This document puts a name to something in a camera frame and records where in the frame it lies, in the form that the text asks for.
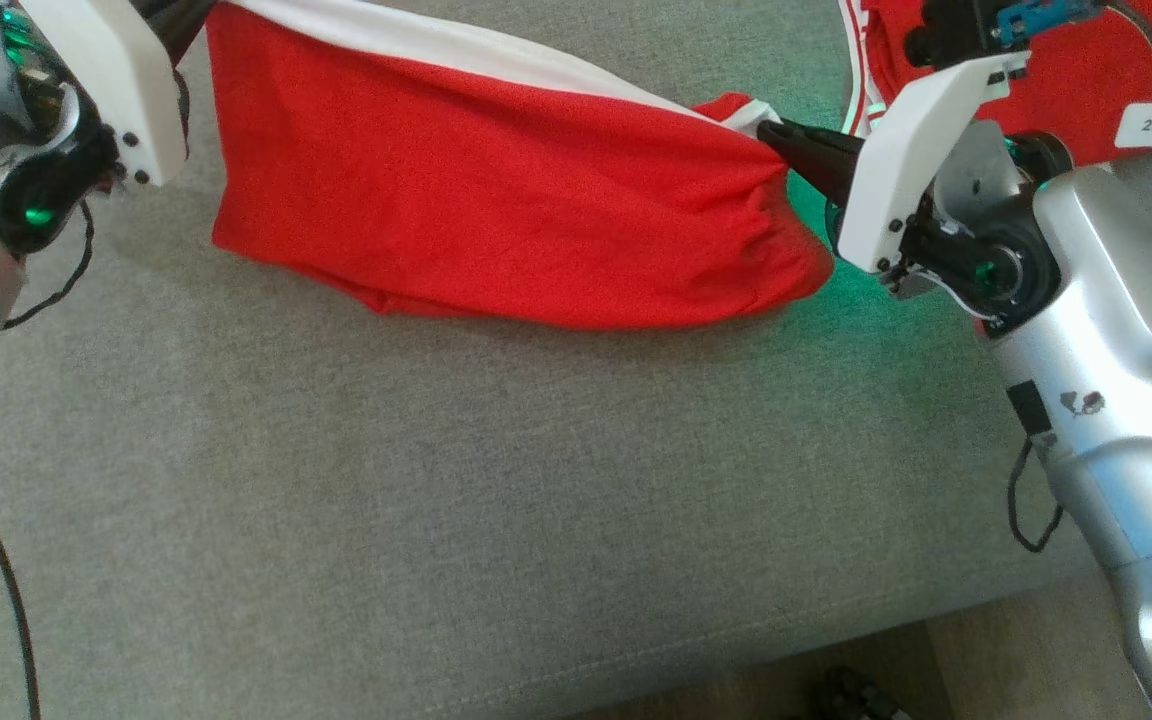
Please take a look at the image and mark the grey fabric sofa seat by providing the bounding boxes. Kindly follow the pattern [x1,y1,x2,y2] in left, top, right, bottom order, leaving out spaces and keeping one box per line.
[0,0,1152,720]

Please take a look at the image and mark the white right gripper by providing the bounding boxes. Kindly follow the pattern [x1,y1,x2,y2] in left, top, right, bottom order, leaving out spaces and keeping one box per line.
[756,52,1032,277]

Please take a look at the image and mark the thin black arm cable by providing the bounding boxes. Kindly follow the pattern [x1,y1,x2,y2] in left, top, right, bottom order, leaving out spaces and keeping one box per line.
[1006,434,1066,554]

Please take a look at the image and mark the red shorts white stripes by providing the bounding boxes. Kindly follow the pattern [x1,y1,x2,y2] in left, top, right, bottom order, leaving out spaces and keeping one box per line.
[204,0,837,333]

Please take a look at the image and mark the right camera cable blue plug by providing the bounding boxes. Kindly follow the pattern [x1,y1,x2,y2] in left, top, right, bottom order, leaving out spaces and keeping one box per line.
[996,0,1152,287]

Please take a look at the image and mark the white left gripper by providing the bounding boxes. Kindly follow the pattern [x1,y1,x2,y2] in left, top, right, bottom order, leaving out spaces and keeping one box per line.
[20,0,221,189]

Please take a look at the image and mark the red basketball jersey white sleeves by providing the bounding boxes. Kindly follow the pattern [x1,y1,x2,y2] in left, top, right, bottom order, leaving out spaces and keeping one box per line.
[836,0,1152,168]

